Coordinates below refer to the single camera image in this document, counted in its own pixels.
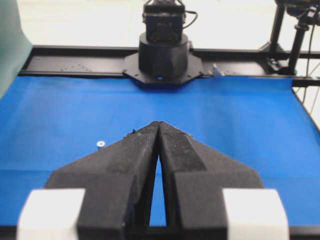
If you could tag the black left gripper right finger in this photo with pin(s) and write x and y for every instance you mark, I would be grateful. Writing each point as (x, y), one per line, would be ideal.
(211, 196)

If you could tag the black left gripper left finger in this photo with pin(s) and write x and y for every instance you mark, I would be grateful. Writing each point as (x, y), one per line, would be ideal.
(97, 196)

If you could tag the small silver washer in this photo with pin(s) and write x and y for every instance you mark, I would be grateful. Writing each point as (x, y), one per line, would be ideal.
(100, 144)

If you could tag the black camera stand post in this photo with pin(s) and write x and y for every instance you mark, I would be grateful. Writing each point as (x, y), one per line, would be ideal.
(307, 13)

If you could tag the blue table mat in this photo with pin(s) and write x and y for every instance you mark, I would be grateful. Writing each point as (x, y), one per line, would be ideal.
(47, 122)

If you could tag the black aluminium frame rail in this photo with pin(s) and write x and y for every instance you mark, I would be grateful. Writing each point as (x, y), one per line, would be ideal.
(102, 62)

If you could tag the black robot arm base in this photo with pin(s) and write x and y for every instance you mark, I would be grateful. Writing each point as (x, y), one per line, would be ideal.
(164, 55)

